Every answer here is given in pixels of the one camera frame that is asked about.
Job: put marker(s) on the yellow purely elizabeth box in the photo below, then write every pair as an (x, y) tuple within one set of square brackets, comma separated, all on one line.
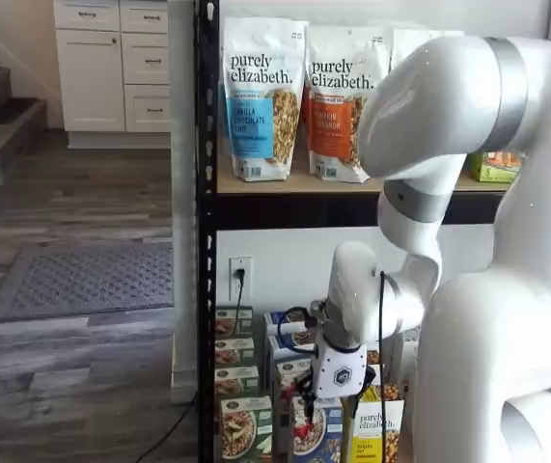
[(374, 357), (376, 434)]

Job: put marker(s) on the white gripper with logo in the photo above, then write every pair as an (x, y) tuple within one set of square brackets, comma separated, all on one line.
[(342, 373)]

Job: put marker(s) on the white kitchen cabinet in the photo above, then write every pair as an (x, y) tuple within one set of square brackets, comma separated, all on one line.
[(91, 77)]

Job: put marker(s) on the black metal shelf rack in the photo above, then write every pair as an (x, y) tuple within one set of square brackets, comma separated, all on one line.
[(206, 217)]

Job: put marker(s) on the white wall outlet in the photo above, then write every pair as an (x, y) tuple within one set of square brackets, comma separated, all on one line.
[(246, 289)]

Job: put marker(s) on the grey floor mat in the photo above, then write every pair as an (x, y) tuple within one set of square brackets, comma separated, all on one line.
[(87, 280)]

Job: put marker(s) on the green Bobo's apple pie box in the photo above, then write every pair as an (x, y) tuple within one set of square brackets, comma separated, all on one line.
[(492, 169)]

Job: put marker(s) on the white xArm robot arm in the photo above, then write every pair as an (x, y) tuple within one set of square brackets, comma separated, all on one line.
[(497, 313)]

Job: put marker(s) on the granola bag red label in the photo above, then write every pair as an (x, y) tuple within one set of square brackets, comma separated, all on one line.
[(410, 41)]

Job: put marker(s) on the green granola box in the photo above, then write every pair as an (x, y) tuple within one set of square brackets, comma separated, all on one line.
[(246, 429), (233, 322), (234, 351), (236, 381)]

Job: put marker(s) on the granola bag blue label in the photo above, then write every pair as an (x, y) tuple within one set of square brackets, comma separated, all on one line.
[(260, 96)]

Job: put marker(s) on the granola bag orange label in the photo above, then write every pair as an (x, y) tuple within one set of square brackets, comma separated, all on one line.
[(333, 72)]

